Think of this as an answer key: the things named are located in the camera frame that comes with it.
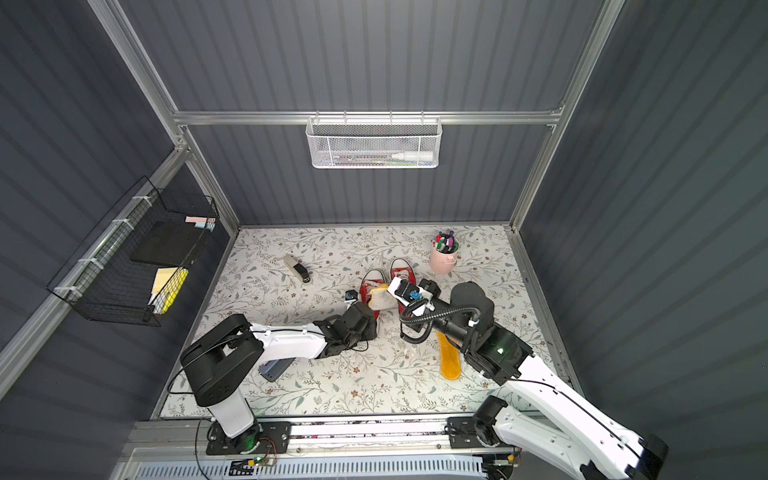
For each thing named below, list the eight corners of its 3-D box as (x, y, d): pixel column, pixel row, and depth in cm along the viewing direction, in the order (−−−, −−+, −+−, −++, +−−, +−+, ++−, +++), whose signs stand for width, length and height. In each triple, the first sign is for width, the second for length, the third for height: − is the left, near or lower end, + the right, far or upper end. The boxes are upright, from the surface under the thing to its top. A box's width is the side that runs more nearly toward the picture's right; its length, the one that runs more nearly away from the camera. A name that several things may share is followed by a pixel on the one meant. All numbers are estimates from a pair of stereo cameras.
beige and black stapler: (281, 264, 111) (277, 256, 108) (290, 258, 113) (286, 250, 109) (305, 286, 105) (301, 278, 101) (313, 279, 107) (311, 271, 103)
